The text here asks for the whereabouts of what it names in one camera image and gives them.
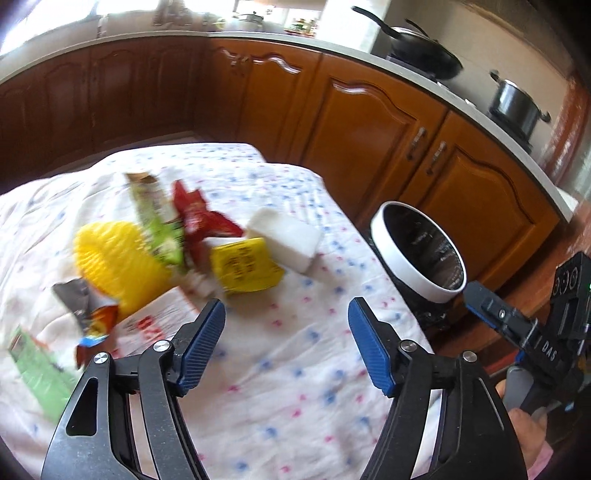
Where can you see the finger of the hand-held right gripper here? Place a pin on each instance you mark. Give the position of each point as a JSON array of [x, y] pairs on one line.
[[496, 316]]

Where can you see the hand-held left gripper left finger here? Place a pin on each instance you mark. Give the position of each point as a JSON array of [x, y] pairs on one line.
[[205, 337]]

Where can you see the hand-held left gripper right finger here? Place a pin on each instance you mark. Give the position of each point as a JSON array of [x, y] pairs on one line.
[[369, 346]]

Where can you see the red and white carton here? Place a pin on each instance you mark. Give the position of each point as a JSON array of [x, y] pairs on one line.
[[152, 318]]

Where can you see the white trash bin black liner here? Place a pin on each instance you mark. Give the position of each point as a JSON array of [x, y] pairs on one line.
[[401, 272]]

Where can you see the orange and blue snack wrapper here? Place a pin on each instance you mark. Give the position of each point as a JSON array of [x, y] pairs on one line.
[[97, 323]]

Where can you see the person's right forearm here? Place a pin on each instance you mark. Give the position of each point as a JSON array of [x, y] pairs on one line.
[[541, 467]]

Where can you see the person's right hand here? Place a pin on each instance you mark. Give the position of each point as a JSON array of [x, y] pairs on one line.
[[526, 434]]

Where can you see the crumpled white wrapper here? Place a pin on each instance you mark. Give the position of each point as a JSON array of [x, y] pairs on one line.
[[201, 284]]

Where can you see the yellow paper packet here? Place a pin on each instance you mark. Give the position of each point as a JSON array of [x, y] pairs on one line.
[[244, 265]]

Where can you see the white floral tablecloth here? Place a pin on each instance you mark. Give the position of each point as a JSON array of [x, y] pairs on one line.
[[277, 392]]

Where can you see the yellow foam fruit net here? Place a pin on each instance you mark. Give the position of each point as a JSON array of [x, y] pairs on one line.
[[115, 263]]

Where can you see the red snack wrapper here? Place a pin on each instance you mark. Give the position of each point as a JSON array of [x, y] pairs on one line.
[[198, 217]]

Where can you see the white foam block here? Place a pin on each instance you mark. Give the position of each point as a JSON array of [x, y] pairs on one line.
[[286, 240]]

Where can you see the green snack wrapper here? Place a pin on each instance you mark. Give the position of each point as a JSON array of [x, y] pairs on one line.
[[152, 217]]

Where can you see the green carton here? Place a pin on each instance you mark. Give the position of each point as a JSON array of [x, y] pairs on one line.
[[37, 369]]

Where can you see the steel cooking pot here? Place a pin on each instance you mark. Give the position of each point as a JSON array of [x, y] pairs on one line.
[[517, 104]]

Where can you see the brown wooden kitchen cabinet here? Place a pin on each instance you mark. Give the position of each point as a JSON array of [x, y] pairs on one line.
[[360, 129]]

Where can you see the black gas stove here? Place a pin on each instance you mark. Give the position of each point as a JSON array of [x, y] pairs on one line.
[[471, 99]]

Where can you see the black wok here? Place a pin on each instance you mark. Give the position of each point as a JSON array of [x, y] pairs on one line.
[[425, 53]]

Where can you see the grey kitchen countertop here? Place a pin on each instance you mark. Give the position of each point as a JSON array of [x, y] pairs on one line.
[[138, 39]]

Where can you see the lidded steel pot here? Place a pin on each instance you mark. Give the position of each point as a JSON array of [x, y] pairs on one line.
[[248, 21]]

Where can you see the row of condiment bottles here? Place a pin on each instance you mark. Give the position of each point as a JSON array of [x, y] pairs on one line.
[[302, 26]]

